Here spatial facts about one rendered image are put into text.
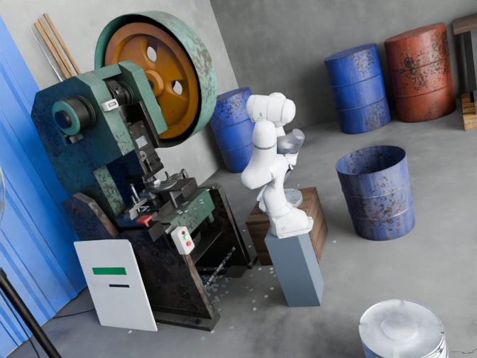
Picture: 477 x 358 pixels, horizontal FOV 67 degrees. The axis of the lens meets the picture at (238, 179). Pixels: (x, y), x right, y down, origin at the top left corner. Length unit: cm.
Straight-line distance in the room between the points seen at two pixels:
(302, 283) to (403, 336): 64
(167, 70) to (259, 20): 302
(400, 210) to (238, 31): 368
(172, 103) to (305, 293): 138
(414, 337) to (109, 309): 182
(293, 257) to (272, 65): 368
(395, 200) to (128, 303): 174
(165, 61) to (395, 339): 184
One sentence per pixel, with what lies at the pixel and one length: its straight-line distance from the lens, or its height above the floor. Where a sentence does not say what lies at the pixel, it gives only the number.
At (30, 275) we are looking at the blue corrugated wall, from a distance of 308.
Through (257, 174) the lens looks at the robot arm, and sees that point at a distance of 167.
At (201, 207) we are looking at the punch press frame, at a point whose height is 57.
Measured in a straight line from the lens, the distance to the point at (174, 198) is 211.
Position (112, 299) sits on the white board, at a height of 20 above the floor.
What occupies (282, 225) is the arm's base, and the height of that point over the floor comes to 51.
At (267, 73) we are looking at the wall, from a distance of 525.
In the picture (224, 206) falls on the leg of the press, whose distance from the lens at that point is 228.
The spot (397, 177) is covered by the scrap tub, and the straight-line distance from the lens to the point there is 226.
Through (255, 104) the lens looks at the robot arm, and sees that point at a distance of 158.
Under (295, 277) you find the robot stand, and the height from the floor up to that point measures 20.
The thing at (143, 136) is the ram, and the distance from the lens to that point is 213.
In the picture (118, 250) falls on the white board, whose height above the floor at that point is 52.
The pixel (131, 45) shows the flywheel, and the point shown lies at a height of 158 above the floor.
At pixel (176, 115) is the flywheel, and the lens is 237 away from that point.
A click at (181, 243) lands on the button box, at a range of 189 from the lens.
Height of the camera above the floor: 139
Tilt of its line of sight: 20 degrees down
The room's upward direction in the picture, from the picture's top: 20 degrees counter-clockwise
